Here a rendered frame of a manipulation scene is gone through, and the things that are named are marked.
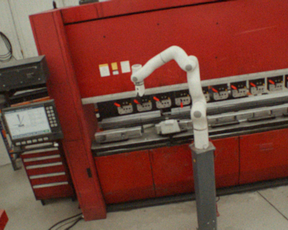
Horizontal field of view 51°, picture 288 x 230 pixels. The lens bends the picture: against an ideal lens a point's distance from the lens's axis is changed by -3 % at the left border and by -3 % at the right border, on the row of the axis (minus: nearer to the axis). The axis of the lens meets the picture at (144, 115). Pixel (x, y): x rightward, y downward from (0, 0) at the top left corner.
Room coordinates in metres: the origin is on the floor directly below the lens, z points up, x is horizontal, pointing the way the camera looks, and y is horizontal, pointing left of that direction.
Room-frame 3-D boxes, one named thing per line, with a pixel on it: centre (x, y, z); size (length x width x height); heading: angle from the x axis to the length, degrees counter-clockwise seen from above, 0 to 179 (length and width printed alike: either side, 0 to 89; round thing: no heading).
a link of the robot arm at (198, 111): (2.32, -0.45, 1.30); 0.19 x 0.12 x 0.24; 161
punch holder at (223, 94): (3.00, -0.82, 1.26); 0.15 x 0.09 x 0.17; 89
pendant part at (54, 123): (2.49, 0.96, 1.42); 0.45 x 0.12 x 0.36; 94
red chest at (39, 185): (3.39, 1.25, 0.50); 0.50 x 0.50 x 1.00; 89
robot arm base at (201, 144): (2.35, -0.46, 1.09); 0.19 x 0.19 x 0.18
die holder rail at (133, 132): (3.02, 0.31, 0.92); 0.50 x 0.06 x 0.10; 89
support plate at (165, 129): (2.86, -0.24, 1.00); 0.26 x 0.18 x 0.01; 179
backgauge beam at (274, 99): (3.30, -0.65, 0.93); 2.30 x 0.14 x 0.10; 89
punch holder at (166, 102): (3.01, -0.22, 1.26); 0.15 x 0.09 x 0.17; 89
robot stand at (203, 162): (2.35, -0.46, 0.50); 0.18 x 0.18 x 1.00; 13
